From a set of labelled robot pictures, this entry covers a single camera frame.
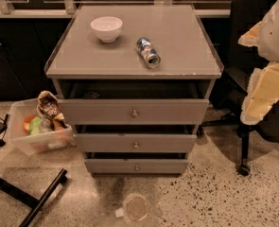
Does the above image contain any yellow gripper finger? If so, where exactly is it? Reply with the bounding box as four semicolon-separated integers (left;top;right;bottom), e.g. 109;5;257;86
238;22;261;47
240;62;279;125

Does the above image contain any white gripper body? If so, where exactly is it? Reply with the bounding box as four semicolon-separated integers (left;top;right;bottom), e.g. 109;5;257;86
258;0;279;61

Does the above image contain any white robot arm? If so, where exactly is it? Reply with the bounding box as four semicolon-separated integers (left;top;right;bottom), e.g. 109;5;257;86
238;0;279;125

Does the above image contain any grey drawer cabinet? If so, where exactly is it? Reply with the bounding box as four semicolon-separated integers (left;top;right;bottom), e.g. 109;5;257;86
44;4;225;176

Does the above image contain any grey top drawer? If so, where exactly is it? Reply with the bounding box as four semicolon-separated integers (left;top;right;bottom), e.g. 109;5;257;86
59;90;208;125

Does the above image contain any black office chair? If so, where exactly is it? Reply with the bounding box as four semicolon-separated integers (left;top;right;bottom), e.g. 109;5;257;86
210;0;279;176

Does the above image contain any blue silver soda can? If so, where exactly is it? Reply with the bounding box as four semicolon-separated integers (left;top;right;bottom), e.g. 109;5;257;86
136;37;161;69

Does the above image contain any white ceramic bowl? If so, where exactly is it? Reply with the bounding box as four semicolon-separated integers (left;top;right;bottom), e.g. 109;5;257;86
91;16;123;43

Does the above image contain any small white paper scrap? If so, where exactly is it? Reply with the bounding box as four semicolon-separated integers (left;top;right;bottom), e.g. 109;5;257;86
114;208;124;218

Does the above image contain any brown chip bag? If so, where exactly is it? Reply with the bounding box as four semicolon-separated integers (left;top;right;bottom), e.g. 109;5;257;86
37;91;65;126

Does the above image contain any green apple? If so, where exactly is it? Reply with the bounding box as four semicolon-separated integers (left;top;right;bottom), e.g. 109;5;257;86
29;116;42;135

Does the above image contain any orange fruit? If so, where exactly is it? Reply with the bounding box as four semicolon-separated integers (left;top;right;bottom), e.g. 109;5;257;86
23;114;35;133

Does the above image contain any clear plastic bin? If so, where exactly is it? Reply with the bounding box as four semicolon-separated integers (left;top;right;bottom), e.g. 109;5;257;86
8;98;74;155

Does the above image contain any black stand base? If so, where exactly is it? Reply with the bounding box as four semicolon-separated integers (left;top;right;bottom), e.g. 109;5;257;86
0;114;67;227

